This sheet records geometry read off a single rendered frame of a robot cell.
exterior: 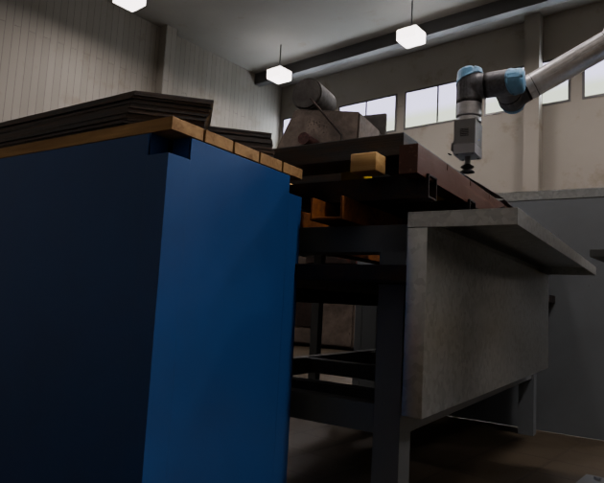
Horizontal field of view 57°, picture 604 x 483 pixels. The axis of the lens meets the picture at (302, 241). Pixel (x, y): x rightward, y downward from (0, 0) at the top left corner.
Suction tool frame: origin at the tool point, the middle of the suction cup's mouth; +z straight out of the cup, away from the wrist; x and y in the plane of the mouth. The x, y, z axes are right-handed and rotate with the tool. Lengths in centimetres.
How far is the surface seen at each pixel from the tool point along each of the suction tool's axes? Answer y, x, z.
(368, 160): 60, -4, 11
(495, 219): 64, 22, 25
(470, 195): 23.0, 6.9, 11.6
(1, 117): -396, -947, -261
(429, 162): 53, 6, 10
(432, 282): 59, 10, 36
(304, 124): -375, -287, -163
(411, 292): 63, 7, 38
